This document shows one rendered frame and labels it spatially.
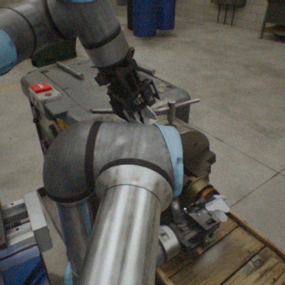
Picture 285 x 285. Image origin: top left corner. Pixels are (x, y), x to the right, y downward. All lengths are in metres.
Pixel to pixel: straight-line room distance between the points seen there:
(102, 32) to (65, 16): 0.06
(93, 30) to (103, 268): 0.34
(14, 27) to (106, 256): 0.31
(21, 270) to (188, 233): 0.41
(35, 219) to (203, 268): 0.50
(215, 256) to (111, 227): 0.65
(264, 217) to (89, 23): 2.10
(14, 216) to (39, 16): 0.51
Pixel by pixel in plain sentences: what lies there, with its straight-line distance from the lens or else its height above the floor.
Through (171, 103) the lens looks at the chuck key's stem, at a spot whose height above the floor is 1.32.
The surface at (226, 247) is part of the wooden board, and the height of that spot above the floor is 0.88.
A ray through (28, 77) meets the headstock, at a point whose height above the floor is 1.25.
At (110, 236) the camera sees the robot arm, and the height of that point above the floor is 1.40.
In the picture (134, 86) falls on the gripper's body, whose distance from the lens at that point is 0.53.
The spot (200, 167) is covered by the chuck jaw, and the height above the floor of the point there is 1.11.
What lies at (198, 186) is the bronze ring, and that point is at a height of 1.12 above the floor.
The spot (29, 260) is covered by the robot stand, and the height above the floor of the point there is 1.03.
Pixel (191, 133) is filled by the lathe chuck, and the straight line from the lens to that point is 0.83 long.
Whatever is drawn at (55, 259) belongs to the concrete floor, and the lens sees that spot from 2.05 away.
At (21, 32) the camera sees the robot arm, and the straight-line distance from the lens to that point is 0.43.
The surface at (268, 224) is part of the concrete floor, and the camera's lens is 2.33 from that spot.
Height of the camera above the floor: 1.66
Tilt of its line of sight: 34 degrees down
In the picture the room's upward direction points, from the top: straight up
